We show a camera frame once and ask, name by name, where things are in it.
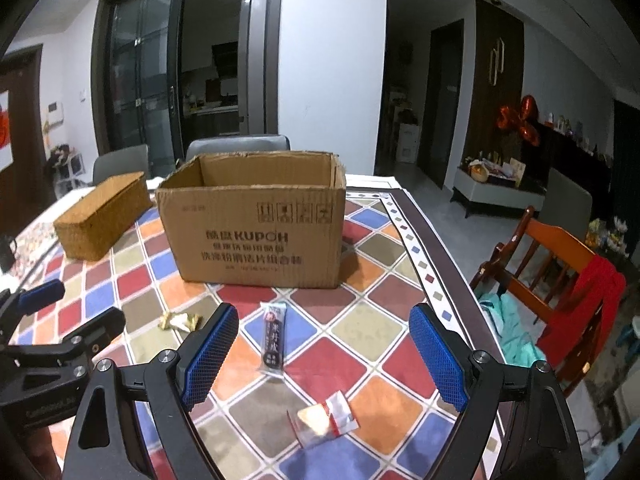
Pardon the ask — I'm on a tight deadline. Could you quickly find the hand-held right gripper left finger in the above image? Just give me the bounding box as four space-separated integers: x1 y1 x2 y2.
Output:
62 302 240 480

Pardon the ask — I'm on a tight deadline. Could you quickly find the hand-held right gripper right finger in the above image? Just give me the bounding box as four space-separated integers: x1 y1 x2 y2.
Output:
409 302 586 480

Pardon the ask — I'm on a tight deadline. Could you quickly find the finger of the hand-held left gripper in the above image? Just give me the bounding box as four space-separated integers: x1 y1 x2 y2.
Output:
0 280 66 342
7 308 126 367

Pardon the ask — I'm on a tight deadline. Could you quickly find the gold candy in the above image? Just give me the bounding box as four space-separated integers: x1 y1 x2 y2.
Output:
159 311 203 332

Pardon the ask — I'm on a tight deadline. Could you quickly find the black stick snack packet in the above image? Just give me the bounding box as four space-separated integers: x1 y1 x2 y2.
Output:
261 301 291 374

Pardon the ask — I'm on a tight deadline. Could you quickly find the clear snack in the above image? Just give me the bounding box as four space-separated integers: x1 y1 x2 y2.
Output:
287 391 360 448

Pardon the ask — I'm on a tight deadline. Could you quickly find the brown cardboard box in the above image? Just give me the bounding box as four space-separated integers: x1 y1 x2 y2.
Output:
155 150 347 289

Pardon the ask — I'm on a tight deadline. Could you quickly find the person's left hand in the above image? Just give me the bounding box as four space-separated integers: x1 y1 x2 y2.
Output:
12 422 67 480

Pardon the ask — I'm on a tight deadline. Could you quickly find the black mug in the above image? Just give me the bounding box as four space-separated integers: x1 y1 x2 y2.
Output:
0 235 18 271

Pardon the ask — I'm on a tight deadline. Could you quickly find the patterned placemat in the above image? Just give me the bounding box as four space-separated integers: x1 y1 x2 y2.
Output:
10 200 63 261

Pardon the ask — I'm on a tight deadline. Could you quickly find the teal cloth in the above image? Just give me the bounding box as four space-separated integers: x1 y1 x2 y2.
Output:
477 292 546 367

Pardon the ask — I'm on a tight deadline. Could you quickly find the colourful checkered tablecloth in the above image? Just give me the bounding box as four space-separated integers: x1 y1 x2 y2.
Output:
0 180 506 480

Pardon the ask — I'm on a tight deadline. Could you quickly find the woven wicker basket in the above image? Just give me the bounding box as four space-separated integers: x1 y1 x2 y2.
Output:
53 171 151 261

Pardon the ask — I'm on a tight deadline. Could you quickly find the white shoe shelf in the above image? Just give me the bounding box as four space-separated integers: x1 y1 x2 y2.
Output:
47 145 96 191

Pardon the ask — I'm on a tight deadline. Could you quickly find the brown entrance door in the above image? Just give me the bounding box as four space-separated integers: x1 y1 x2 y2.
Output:
0 45 53 231

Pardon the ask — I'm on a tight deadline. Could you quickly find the small grey dining chair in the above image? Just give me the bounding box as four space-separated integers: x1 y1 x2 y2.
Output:
92 144 151 186

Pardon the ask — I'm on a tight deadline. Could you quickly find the wooden chair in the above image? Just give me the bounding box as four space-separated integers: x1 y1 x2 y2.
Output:
470 205 626 396

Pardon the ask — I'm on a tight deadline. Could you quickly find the red cloth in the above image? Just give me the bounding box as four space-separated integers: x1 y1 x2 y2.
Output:
537 255 627 361

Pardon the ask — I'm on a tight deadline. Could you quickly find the red door poster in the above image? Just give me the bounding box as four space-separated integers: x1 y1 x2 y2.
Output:
0 91 13 166

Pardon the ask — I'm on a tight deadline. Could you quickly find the low white bench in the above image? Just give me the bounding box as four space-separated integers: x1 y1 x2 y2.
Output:
452 166 546 218

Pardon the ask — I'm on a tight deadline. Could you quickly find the clutter on bench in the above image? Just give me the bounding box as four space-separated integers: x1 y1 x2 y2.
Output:
465 150 526 188

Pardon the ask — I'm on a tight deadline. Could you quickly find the grey upholstered chair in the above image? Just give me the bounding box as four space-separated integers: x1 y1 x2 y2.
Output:
537 167 593 241

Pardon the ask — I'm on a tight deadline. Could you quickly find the flower bunch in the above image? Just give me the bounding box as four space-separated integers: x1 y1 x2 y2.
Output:
587 215 628 256

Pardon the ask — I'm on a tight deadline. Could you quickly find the wide grey dining chair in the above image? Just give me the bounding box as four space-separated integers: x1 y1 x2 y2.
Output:
186 134 291 163

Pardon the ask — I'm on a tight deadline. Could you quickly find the white floor box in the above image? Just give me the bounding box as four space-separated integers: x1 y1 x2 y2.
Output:
397 124 420 163

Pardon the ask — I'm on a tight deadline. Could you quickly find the dark sideboard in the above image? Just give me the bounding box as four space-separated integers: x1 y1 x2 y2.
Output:
530 117 613 196

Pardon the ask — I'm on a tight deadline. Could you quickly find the sliding glass door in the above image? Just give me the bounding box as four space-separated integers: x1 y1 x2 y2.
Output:
92 0 186 176

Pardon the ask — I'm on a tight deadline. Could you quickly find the dark interior door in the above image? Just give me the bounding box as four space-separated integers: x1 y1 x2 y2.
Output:
419 19 463 188

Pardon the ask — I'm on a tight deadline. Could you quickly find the red foil balloon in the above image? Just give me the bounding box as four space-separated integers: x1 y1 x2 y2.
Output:
496 95 542 147

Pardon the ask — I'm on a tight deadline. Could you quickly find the tall wooden cabinet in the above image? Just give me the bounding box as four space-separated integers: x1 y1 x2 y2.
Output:
467 0 525 161

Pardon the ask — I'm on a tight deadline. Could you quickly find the black range hood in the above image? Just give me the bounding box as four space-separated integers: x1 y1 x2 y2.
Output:
212 42 240 78

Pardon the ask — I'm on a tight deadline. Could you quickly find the silver refrigerator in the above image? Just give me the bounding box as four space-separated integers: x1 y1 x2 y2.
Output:
239 0 273 136

